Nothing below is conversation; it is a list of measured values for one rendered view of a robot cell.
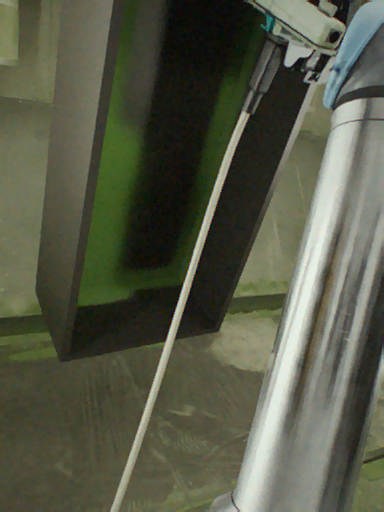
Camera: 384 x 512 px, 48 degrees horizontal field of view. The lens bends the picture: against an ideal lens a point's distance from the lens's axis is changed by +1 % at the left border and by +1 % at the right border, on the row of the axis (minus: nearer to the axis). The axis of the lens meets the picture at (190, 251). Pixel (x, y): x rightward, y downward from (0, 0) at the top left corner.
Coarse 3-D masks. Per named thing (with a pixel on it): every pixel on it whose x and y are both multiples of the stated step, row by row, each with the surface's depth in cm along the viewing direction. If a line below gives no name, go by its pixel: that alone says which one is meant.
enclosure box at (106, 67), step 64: (64, 0) 108; (128, 0) 117; (192, 0) 125; (320, 0) 116; (64, 64) 111; (128, 64) 126; (192, 64) 136; (64, 128) 115; (128, 128) 138; (192, 128) 149; (256, 128) 140; (64, 192) 118; (128, 192) 151; (192, 192) 165; (256, 192) 142; (64, 256) 122; (128, 256) 168; (64, 320) 126; (128, 320) 157; (192, 320) 166
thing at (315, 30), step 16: (256, 0) 81; (272, 0) 78; (288, 0) 74; (304, 0) 75; (288, 16) 74; (304, 16) 71; (320, 16) 69; (272, 32) 79; (304, 32) 72; (320, 32) 69; (272, 48) 79; (320, 48) 70; (256, 64) 83; (272, 64) 81; (256, 80) 83; (256, 96) 85
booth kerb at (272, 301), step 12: (240, 300) 263; (252, 300) 267; (264, 300) 272; (276, 300) 276; (228, 312) 262; (0, 324) 204; (12, 324) 206; (24, 324) 209; (36, 324) 212; (0, 336) 206
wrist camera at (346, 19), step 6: (336, 0) 81; (342, 0) 79; (348, 0) 78; (354, 0) 78; (336, 6) 81; (342, 6) 80; (348, 6) 79; (354, 6) 79; (336, 12) 82; (342, 12) 81; (348, 12) 80; (354, 12) 80; (336, 18) 83; (342, 18) 81; (348, 18) 81; (348, 24) 82; (342, 42) 84
